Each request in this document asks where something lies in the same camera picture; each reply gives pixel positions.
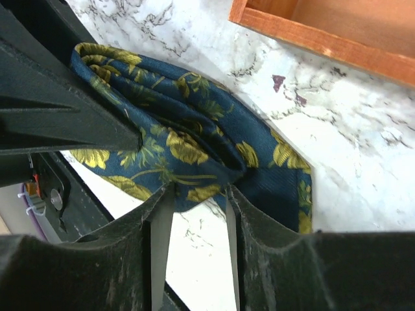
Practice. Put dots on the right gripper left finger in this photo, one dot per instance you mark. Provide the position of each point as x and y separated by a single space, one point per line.
121 266

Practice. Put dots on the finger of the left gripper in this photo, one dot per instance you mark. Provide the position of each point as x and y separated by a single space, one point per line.
45 32

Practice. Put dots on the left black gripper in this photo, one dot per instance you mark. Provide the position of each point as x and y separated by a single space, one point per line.
45 107

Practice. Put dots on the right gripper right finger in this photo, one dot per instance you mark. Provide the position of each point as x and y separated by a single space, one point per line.
275 268

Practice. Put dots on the navy yellow floral tie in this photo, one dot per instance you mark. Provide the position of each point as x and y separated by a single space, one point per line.
194 134

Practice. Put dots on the wooden compartment tray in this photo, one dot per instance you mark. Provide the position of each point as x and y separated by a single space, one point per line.
375 36

